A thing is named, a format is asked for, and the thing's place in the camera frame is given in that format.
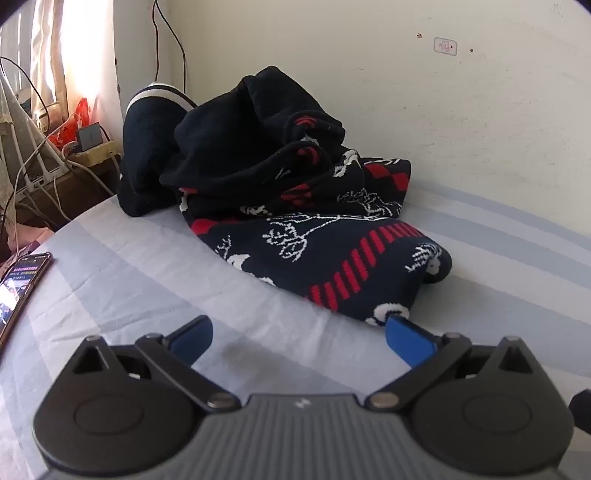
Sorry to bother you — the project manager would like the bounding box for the black charger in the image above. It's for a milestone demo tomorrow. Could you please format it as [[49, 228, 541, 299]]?
[[76, 122, 110, 153]]

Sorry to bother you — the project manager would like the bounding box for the red plastic bag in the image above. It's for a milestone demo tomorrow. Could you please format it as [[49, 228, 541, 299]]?
[[47, 98, 91, 149]]

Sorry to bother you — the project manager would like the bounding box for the pink cloth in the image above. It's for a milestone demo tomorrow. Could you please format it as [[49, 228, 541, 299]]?
[[0, 220, 52, 271]]

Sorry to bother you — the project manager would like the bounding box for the beige curtain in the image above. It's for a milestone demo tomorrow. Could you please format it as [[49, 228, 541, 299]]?
[[0, 0, 116, 132]]

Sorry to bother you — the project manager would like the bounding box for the black cable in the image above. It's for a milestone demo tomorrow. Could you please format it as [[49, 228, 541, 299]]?
[[150, 0, 188, 95]]

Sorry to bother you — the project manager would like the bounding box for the smartphone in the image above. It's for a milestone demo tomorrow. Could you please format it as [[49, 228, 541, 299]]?
[[0, 251, 55, 352]]

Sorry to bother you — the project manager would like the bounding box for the beige power strip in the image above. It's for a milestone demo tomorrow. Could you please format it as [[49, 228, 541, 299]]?
[[67, 141, 122, 168]]

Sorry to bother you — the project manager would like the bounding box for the light blue striped bed sheet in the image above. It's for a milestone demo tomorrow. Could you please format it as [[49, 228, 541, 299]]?
[[0, 182, 591, 480]]

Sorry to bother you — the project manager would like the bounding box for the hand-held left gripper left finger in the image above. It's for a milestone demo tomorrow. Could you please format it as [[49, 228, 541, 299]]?
[[68, 316, 242, 412]]

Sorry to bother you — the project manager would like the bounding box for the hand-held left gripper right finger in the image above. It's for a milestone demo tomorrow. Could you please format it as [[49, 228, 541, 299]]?
[[366, 316, 537, 411]]

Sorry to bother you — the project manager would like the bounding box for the navy garment with white stripes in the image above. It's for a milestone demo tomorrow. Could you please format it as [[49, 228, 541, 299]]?
[[117, 80, 197, 219]]

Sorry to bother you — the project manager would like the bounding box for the black red white patterned sweater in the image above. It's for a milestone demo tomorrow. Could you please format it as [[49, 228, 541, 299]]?
[[159, 66, 454, 328]]

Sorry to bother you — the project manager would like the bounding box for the white router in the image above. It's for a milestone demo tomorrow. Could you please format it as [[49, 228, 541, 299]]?
[[14, 111, 71, 195]]

